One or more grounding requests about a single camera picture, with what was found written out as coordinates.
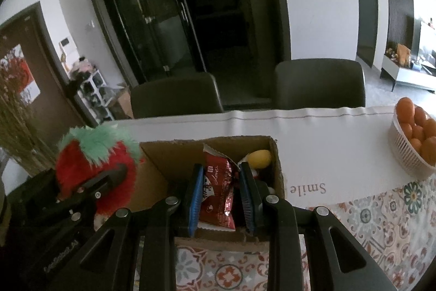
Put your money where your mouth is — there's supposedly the dried flower bouquet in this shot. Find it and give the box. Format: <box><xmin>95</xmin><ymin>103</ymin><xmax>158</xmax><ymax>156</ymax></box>
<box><xmin>0</xmin><ymin>52</ymin><xmax>46</xmax><ymax>177</ymax></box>

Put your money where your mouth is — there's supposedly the white plastic basket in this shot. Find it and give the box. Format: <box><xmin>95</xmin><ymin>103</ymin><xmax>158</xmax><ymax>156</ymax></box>
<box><xmin>388</xmin><ymin>105</ymin><xmax>436</xmax><ymax>181</ymax></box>

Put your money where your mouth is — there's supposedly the small cardboard floor box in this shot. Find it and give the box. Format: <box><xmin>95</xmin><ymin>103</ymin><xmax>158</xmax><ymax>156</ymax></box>
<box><xmin>115</xmin><ymin>89</ymin><xmax>134</xmax><ymax>120</ymax></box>

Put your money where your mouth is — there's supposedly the red strawberry plush toy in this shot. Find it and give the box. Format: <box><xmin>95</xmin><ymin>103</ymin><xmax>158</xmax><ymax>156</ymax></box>
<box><xmin>55</xmin><ymin>125</ymin><xmax>146</xmax><ymax>231</ymax></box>

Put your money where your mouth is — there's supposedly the red foil snack packet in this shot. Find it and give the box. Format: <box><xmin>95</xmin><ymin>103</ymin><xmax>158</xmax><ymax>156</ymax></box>
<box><xmin>198</xmin><ymin>144</ymin><xmax>241</xmax><ymax>232</ymax></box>

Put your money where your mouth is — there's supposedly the white television cabinet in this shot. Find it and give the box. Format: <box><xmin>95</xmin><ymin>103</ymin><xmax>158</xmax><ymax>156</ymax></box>
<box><xmin>380</xmin><ymin>54</ymin><xmax>436</xmax><ymax>93</ymax></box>

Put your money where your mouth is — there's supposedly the television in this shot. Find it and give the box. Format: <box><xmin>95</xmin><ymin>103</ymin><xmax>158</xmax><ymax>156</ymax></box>
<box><xmin>416</xmin><ymin>21</ymin><xmax>436</xmax><ymax>75</ymax></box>

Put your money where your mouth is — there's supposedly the brown cardboard box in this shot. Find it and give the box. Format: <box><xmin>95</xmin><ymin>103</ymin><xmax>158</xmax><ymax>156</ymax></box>
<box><xmin>127</xmin><ymin>136</ymin><xmax>287</xmax><ymax>245</ymax></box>

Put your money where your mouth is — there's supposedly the dark glass cabinet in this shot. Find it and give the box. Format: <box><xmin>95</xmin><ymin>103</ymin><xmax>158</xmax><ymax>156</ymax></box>
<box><xmin>81</xmin><ymin>0</ymin><xmax>207</xmax><ymax>84</ymax></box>

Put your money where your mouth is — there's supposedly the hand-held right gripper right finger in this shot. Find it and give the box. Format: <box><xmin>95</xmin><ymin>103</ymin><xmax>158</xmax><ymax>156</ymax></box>
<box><xmin>239</xmin><ymin>163</ymin><xmax>397</xmax><ymax>291</ymax></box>

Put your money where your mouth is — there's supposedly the red and white door poster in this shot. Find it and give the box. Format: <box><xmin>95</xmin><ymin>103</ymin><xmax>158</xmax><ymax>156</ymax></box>
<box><xmin>0</xmin><ymin>44</ymin><xmax>41</xmax><ymax>105</ymax></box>

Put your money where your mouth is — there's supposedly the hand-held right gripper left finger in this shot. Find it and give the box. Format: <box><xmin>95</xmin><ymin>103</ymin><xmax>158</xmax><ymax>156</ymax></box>
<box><xmin>54</xmin><ymin>164</ymin><xmax>205</xmax><ymax>291</ymax></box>

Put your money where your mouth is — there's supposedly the white shoe rack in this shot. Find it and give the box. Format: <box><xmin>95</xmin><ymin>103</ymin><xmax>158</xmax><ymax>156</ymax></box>
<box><xmin>67</xmin><ymin>68</ymin><xmax>114</xmax><ymax>125</ymax></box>

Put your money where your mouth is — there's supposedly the orange box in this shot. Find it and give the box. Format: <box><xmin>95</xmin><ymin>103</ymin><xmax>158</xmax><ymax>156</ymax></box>
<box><xmin>397</xmin><ymin>44</ymin><xmax>411</xmax><ymax>67</ymax></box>

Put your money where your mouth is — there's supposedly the brown wooden door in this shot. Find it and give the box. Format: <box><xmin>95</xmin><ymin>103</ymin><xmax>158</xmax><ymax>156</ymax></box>
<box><xmin>0</xmin><ymin>3</ymin><xmax>87</xmax><ymax>131</ymax></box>

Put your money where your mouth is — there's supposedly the dark green dining chair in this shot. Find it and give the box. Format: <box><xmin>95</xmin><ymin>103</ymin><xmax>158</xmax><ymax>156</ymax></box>
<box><xmin>274</xmin><ymin>59</ymin><xmax>367</xmax><ymax>110</ymax></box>
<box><xmin>130</xmin><ymin>73</ymin><xmax>224</xmax><ymax>120</ymax></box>

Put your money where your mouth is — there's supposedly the pile of oranges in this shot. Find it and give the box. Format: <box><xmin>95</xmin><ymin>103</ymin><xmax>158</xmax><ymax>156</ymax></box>
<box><xmin>397</xmin><ymin>97</ymin><xmax>436</xmax><ymax>166</ymax></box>

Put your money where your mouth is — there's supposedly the dark grey interior door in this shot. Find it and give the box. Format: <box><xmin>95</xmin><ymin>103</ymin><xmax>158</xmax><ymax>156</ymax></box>
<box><xmin>352</xmin><ymin>0</ymin><xmax>379</xmax><ymax>69</ymax></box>

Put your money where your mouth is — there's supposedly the patterned tablecloth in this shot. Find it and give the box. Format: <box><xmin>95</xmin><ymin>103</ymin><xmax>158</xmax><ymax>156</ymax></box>
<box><xmin>102</xmin><ymin>105</ymin><xmax>436</xmax><ymax>291</ymax></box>

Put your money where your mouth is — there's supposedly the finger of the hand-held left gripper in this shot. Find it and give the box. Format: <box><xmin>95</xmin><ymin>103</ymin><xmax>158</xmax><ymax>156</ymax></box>
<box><xmin>57</xmin><ymin>164</ymin><xmax>129</xmax><ymax>207</ymax></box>

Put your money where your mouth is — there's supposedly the black mouse plush toy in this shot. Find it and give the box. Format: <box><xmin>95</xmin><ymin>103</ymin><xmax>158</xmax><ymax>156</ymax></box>
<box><xmin>238</xmin><ymin>149</ymin><xmax>277</xmax><ymax>197</ymax></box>

